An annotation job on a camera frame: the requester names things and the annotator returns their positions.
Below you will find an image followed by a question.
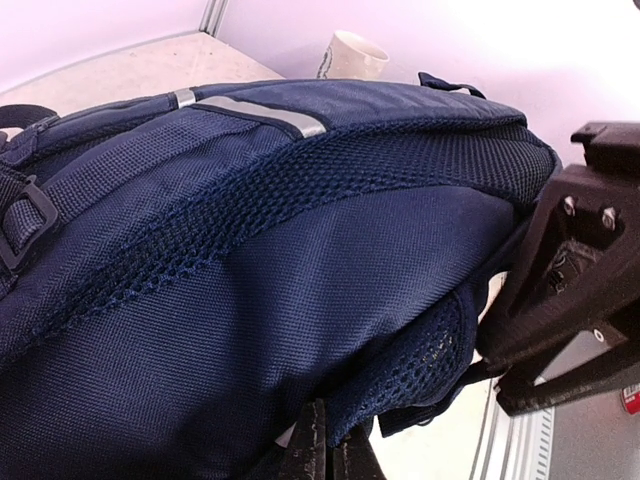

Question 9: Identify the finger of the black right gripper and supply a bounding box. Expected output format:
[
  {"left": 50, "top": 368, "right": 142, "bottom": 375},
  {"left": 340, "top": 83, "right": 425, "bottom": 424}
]
[{"left": 476, "top": 289, "right": 639, "bottom": 416}]

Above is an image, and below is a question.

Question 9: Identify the aluminium front rail frame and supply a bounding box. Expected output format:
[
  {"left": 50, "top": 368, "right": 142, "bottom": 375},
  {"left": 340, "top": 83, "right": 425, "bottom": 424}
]
[{"left": 464, "top": 369, "right": 640, "bottom": 480}]

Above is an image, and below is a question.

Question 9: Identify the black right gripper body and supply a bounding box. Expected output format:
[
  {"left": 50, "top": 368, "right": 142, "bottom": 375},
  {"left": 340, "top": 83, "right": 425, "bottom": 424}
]
[{"left": 509, "top": 122, "right": 639, "bottom": 320}]

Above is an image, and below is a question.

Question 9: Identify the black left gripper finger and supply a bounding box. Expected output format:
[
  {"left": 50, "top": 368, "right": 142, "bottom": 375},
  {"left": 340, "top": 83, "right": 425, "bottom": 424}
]
[{"left": 277, "top": 399, "right": 380, "bottom": 480}]

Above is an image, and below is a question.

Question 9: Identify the navy blue student backpack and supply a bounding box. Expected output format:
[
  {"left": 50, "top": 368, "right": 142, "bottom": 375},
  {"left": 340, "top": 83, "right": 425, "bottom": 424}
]
[{"left": 1, "top": 75, "right": 561, "bottom": 479}]

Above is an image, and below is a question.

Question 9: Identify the floral ceramic mug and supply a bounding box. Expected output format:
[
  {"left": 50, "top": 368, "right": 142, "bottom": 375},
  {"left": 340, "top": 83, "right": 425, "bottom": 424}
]
[{"left": 316, "top": 30, "right": 389, "bottom": 80}]

